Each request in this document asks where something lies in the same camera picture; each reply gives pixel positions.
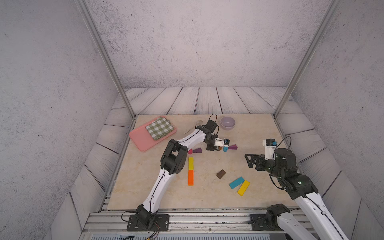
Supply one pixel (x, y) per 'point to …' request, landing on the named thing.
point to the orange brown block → (220, 148)
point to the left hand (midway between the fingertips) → (220, 146)
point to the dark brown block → (221, 174)
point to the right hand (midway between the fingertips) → (254, 155)
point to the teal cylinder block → (225, 149)
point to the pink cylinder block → (190, 151)
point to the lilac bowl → (227, 123)
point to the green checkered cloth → (160, 128)
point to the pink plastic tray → (143, 139)
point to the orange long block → (190, 177)
